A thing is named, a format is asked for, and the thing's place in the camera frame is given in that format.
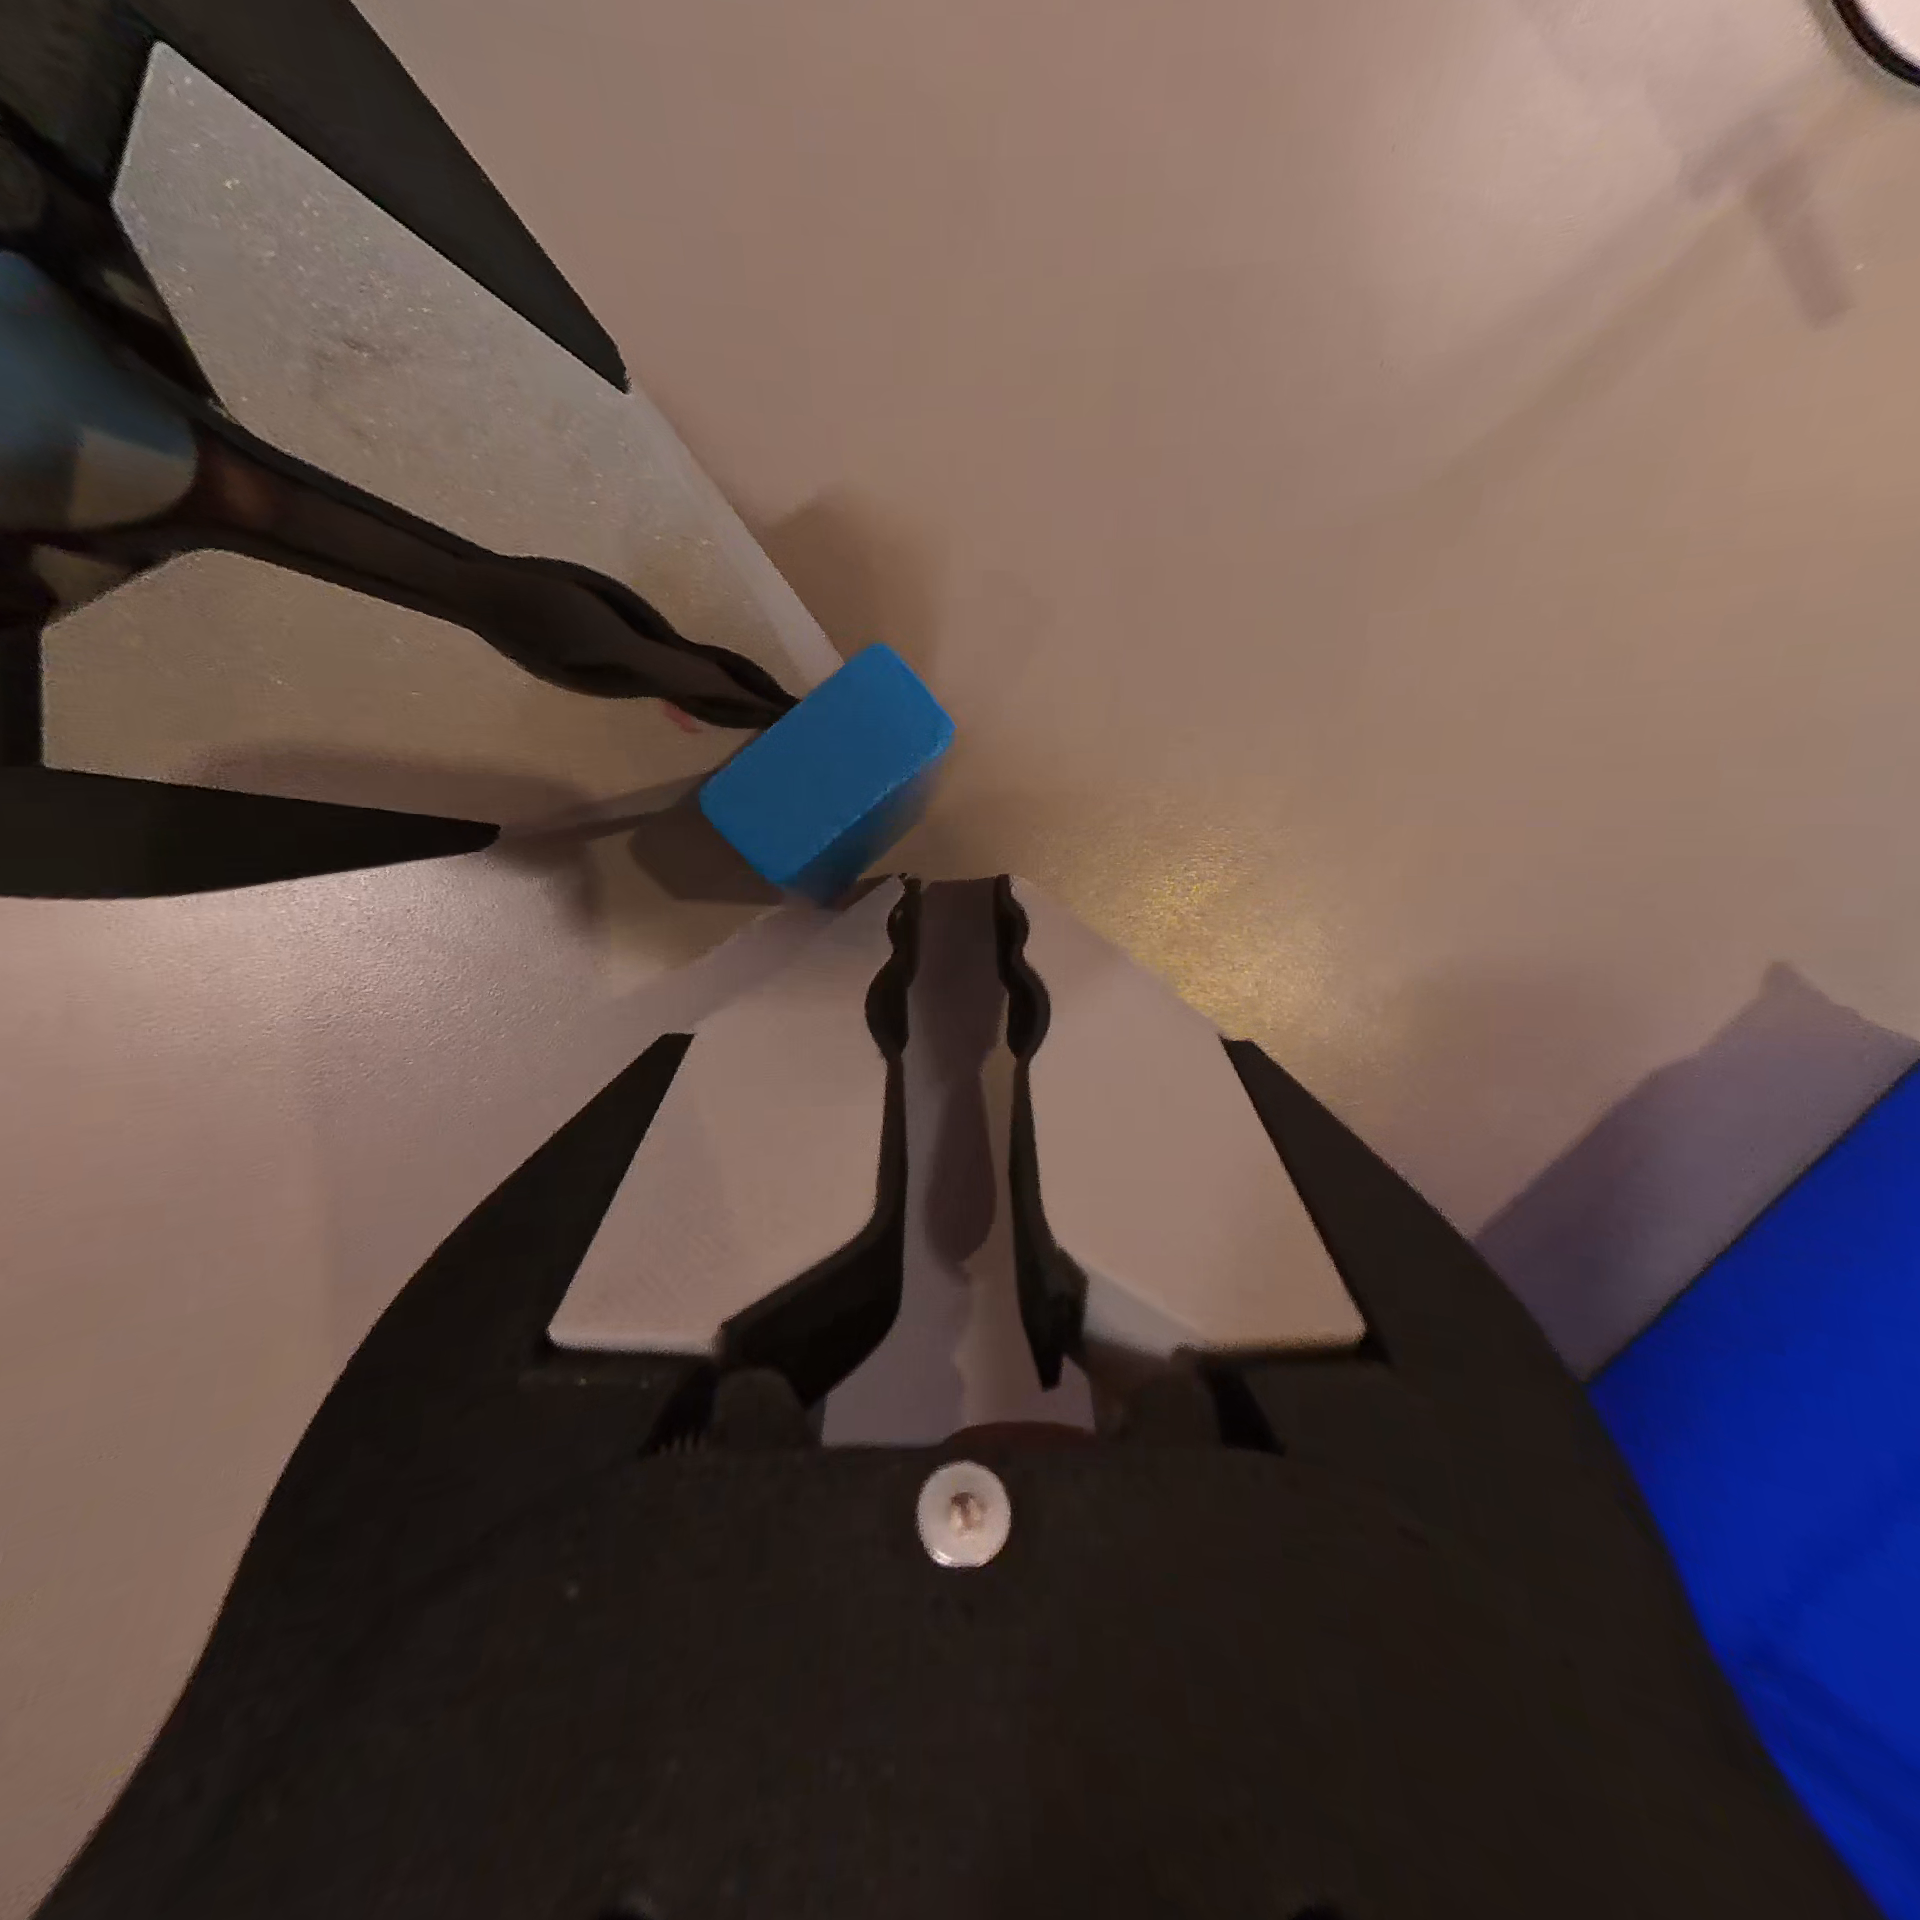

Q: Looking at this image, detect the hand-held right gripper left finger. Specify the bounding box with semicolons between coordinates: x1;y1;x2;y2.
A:
546;877;921;1403

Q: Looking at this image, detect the blue rectangular block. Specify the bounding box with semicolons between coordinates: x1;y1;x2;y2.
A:
698;643;959;904

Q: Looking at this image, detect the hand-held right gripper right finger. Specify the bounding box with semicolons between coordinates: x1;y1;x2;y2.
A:
992;874;1370;1391

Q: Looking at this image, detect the white document stand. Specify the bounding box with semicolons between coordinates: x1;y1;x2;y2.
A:
1826;0;1920;86

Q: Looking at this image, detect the blue plastic bin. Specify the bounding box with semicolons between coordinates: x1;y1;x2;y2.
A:
1591;1055;1920;1912

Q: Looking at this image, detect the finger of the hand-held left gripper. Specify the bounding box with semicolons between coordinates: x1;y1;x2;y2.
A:
41;517;800;845
110;42;847;725

